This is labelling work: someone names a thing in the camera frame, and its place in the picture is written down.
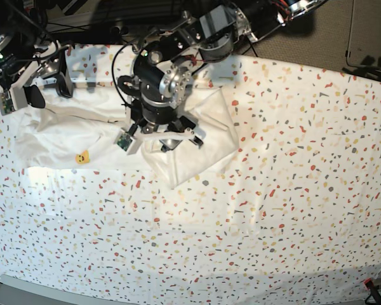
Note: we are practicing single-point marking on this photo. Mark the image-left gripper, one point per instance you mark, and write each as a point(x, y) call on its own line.
point(17, 75)

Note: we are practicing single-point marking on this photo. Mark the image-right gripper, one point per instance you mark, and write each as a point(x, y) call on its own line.
point(147, 119)

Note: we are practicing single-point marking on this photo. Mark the white printed T-shirt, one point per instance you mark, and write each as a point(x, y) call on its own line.
point(90, 131)

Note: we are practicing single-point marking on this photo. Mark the terrazzo patterned tablecloth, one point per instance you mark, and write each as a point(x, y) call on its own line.
point(294, 218)

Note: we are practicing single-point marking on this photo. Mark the red clamp bottom right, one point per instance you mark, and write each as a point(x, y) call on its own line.
point(374, 296)

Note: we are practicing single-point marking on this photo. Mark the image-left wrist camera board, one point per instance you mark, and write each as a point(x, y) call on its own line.
point(6, 104)

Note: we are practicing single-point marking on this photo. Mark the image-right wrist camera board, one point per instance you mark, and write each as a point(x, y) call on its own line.
point(124, 141)

